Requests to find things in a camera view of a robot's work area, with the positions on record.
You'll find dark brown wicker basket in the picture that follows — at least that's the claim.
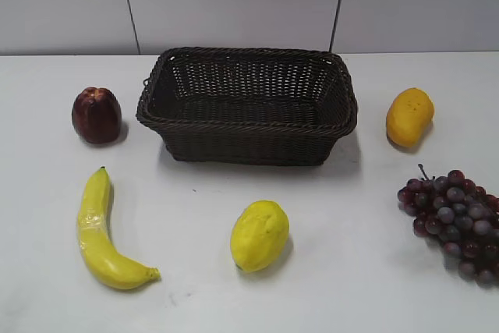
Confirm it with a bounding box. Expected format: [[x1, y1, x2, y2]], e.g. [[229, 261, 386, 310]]
[[136, 47, 358, 166]]

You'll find yellow lemon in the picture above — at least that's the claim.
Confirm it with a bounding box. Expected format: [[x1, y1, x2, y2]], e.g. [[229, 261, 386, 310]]
[[230, 200, 290, 273]]

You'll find purple grape bunch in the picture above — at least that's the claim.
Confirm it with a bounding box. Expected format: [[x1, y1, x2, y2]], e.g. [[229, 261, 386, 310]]
[[397, 163, 498, 288]]

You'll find dark red apple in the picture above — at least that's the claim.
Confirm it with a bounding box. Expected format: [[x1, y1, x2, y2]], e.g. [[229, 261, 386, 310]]
[[71, 87, 122, 144]]

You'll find orange yellow mango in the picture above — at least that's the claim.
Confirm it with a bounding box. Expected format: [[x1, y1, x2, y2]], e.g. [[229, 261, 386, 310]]
[[386, 87, 434, 148]]

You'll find yellow banana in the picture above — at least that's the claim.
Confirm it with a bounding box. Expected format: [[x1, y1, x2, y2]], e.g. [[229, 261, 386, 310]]
[[76, 166, 161, 290]]

